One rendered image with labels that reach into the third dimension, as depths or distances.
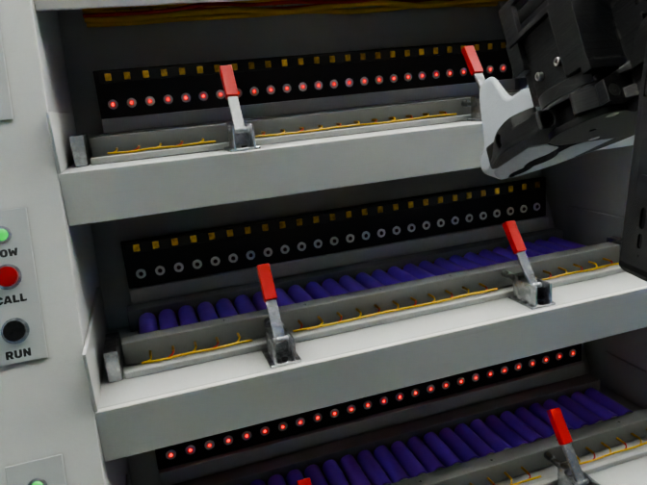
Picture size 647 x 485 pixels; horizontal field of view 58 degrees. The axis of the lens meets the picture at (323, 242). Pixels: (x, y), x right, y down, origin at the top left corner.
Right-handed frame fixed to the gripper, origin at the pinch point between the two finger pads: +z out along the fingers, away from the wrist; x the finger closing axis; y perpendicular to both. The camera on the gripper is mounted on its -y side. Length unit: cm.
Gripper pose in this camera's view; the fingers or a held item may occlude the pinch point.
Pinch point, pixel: (502, 173)
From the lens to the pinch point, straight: 42.7
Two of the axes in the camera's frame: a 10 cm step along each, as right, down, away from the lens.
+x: -9.5, 1.6, -2.7
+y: -2.0, -9.7, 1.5
